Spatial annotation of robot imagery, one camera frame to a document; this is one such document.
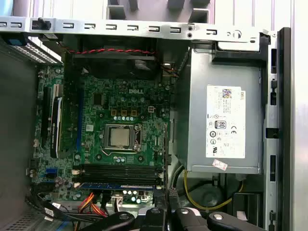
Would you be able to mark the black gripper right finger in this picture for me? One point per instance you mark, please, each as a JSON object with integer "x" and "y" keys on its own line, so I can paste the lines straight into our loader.
{"x": 183, "y": 220}

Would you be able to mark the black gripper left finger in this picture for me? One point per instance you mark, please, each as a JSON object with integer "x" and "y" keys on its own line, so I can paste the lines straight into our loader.
{"x": 154, "y": 220}

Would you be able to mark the RAM stick with blue label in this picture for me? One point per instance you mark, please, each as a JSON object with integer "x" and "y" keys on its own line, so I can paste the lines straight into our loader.
{"x": 101, "y": 186}

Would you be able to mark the black expansion slot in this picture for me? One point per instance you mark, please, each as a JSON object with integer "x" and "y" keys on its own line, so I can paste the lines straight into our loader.
{"x": 45, "y": 115}

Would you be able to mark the pink sticker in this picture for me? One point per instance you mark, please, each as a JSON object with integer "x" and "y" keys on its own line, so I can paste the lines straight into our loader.
{"x": 220, "y": 164}

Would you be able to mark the silver CPU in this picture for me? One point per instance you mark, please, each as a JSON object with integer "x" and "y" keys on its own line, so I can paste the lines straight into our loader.
{"x": 119, "y": 137}

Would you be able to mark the metal socket cover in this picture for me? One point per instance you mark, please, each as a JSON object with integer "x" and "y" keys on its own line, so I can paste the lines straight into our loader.
{"x": 107, "y": 137}

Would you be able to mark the white power supply label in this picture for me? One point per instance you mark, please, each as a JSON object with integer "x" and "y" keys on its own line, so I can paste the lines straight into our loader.
{"x": 226, "y": 134}

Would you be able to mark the grey power supply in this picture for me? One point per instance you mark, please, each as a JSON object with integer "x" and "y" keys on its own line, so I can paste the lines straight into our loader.
{"x": 197, "y": 108}

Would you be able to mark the blue SATA connector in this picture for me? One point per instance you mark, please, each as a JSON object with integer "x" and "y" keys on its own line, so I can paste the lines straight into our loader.
{"x": 51, "y": 173}

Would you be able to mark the green motherboard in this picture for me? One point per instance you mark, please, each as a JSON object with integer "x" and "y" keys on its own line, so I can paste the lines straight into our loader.
{"x": 134, "y": 101}

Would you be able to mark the metal disk bay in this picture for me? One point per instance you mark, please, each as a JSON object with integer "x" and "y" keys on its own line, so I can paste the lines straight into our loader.
{"x": 24, "y": 221}

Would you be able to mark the black graphics card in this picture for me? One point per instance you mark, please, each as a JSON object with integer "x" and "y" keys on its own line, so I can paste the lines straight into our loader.
{"x": 55, "y": 125}

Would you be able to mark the black PC case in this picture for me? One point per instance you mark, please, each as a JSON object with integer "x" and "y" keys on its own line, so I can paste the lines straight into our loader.
{"x": 286, "y": 120}

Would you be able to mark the black cooling fan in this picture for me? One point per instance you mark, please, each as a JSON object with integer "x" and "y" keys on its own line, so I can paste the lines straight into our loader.
{"x": 108, "y": 67}

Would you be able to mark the black case latch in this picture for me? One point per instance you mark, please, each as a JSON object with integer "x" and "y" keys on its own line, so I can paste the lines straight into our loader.
{"x": 42, "y": 24}

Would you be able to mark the perforated metal slot bracket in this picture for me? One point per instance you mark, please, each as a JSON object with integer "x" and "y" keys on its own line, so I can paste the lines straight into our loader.
{"x": 36, "y": 53}

